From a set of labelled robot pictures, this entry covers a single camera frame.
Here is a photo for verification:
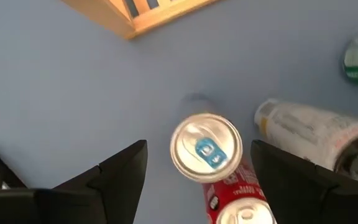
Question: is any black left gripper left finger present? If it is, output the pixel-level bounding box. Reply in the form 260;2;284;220
0;139;149;224

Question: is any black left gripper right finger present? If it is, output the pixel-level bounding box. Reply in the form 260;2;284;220
250;139;358;224

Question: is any Red Bull sugarfree can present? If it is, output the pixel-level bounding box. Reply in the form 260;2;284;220
168;92;244;184

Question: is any wooden slatted shelf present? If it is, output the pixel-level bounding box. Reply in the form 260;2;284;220
60;0;220;40

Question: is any white Celsius can yellow base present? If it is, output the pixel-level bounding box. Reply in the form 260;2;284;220
253;98;358;189

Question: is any red Coca-Cola can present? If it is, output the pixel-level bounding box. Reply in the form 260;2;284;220
201;155;278;224

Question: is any black aluminium rig frame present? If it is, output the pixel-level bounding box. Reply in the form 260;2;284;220
0;136;27;190

